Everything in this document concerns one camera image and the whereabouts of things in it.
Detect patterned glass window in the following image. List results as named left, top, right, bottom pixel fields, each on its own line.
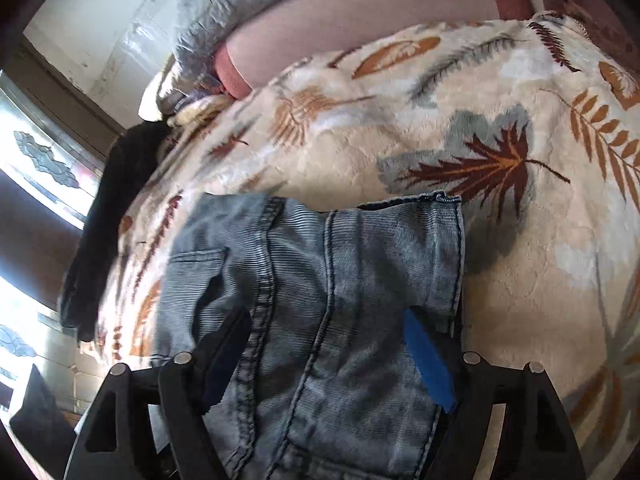
left=0, top=70, right=107, bottom=233

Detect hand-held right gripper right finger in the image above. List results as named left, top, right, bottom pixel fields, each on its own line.
left=403, top=306, right=587, bottom=480

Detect grey-blue denim pants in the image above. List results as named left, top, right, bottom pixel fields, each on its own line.
left=150, top=190, right=467, bottom=480

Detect black zip jacket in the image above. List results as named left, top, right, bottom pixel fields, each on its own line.
left=59, top=120, right=172, bottom=345

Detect cream pillow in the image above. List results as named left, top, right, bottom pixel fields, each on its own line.
left=139, top=55, right=182, bottom=122

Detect cream leaf-print plush blanket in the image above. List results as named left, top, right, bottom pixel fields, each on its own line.
left=97, top=12, right=640, bottom=480

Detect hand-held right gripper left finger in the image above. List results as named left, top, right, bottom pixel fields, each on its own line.
left=65, top=304, right=253, bottom=480

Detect grey quilted bedspread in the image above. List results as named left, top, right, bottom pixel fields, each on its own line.
left=172, top=0, right=392, bottom=70

